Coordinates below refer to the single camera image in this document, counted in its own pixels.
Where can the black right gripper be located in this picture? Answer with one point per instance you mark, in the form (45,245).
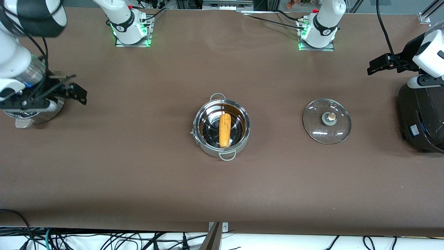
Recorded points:
(44,91)

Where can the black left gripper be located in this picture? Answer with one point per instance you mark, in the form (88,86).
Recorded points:
(410,56)

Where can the glass lid with knob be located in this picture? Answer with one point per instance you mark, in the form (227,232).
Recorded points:
(315,128)

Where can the yellow corn cob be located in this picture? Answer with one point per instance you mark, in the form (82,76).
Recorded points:
(225,130)

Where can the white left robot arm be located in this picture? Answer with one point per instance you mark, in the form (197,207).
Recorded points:
(326,21)

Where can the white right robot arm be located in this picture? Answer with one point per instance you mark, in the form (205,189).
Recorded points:
(14,55)

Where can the steel steamer pot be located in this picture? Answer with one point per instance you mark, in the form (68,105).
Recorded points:
(43,116)

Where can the black rice cooker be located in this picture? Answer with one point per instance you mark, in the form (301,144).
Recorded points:
(421,118)

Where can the grey metal box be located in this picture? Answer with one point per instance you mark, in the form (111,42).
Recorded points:
(227,4)

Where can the brown table cover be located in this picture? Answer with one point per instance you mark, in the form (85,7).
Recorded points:
(222,187)

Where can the dark stand leg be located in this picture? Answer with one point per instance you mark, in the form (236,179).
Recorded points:
(211,241)

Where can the aluminium frame profile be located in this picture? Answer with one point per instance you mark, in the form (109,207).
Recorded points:
(430,12)

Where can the metal base plate green light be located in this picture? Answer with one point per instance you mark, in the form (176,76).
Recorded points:
(301,46)
(150,34)

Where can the small metal edge bracket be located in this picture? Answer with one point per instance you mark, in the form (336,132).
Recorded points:
(224,226)

